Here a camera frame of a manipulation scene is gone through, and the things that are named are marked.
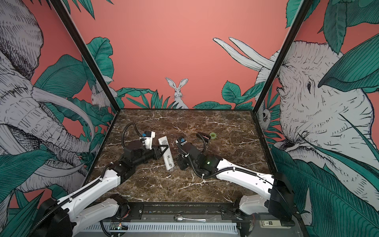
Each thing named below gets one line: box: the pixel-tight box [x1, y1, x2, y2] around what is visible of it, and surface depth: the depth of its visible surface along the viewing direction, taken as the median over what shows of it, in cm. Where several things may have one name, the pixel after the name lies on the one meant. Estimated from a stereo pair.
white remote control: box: [157, 135, 176, 171], surface depth 79 cm
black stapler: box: [195, 132, 211, 143], surface depth 106 cm
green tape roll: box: [209, 131, 217, 140], surface depth 106 cm
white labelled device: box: [259, 219, 292, 229], surface depth 70 cm
